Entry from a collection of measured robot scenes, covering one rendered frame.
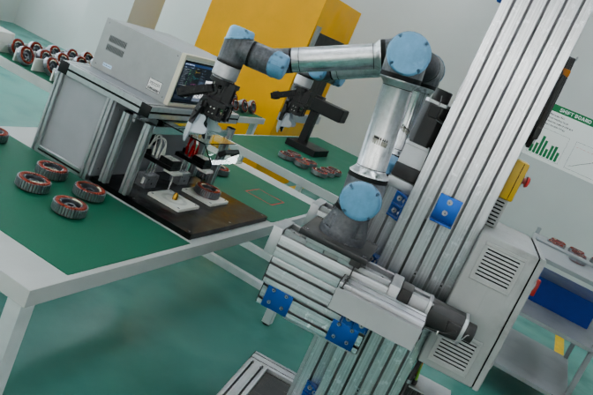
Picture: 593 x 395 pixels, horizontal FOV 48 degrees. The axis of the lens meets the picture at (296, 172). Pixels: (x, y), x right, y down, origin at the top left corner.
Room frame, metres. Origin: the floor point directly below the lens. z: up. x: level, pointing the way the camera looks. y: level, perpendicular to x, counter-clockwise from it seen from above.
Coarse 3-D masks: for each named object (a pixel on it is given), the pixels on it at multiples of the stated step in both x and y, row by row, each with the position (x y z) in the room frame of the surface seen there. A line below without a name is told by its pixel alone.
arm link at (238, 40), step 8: (232, 32) 1.87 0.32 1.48; (240, 32) 1.87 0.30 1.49; (248, 32) 1.88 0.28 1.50; (224, 40) 1.89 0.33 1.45; (232, 40) 1.87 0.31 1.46; (240, 40) 1.87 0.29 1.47; (248, 40) 1.88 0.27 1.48; (224, 48) 1.88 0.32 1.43; (232, 48) 1.87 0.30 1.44; (240, 48) 1.87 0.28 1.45; (248, 48) 1.87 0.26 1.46; (224, 56) 1.87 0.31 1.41; (232, 56) 1.87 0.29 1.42; (240, 56) 1.87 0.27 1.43; (232, 64) 1.87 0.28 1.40; (240, 64) 1.89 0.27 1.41
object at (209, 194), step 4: (196, 184) 2.68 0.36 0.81; (200, 184) 2.70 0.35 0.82; (204, 184) 2.73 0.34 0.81; (208, 184) 2.75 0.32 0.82; (196, 188) 2.67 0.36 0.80; (200, 188) 2.66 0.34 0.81; (204, 188) 2.66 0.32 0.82; (208, 188) 2.72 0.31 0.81; (212, 188) 2.74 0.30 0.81; (216, 188) 2.74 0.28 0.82; (196, 192) 2.68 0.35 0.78; (200, 192) 2.66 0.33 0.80; (204, 192) 2.65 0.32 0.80; (208, 192) 2.66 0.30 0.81; (212, 192) 2.66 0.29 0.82; (216, 192) 2.68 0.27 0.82; (220, 192) 2.71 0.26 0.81; (204, 196) 2.66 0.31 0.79; (208, 196) 2.65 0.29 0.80; (212, 196) 2.66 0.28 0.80; (216, 196) 2.68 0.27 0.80
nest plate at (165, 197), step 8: (152, 192) 2.44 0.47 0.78; (160, 192) 2.48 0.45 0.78; (168, 192) 2.52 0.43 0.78; (160, 200) 2.41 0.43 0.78; (168, 200) 2.43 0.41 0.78; (176, 200) 2.48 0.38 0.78; (184, 200) 2.52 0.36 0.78; (176, 208) 2.39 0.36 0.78; (184, 208) 2.42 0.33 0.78; (192, 208) 2.48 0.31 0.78
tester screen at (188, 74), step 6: (186, 66) 2.47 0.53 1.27; (192, 66) 2.51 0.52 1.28; (198, 66) 2.54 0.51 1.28; (204, 66) 2.58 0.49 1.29; (186, 72) 2.49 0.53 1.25; (192, 72) 2.52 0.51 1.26; (198, 72) 2.56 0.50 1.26; (204, 72) 2.60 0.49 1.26; (210, 72) 2.64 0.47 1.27; (180, 78) 2.46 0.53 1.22; (186, 78) 2.50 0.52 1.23; (192, 78) 2.54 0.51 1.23; (198, 78) 2.57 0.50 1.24; (204, 78) 2.62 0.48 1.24; (210, 78) 2.66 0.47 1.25; (180, 84) 2.48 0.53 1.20; (186, 84) 2.51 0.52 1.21; (192, 84) 2.55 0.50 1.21; (192, 102) 2.60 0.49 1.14; (198, 102) 2.64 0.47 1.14
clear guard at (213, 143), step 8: (160, 120) 2.40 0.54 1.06; (168, 120) 2.45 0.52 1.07; (176, 120) 2.51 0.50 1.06; (176, 128) 2.38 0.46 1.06; (184, 128) 2.43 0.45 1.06; (192, 136) 2.36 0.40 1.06; (200, 136) 2.42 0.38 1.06; (208, 136) 2.48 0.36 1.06; (216, 136) 2.54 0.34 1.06; (208, 144) 2.35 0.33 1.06; (216, 144) 2.40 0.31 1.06; (224, 144) 2.46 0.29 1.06; (232, 144) 2.52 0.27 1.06; (208, 152) 2.33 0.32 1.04; (216, 152) 2.38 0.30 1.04; (216, 160) 2.35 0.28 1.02; (224, 160) 2.41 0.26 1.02; (232, 160) 2.47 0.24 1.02; (240, 160) 2.53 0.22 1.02
